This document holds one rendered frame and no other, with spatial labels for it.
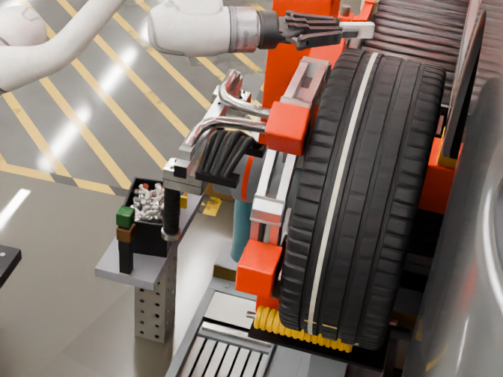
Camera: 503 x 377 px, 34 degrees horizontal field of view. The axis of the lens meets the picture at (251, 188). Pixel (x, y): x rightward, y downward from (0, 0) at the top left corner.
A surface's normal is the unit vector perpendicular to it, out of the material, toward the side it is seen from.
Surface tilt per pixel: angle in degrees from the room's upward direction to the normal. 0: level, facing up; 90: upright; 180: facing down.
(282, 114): 35
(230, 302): 0
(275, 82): 90
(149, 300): 90
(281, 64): 90
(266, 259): 0
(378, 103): 19
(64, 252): 0
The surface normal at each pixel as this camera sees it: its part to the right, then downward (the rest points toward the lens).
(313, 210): -0.20, 0.11
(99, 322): 0.08, -0.80
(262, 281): -0.27, 0.56
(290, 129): -0.09, -0.33
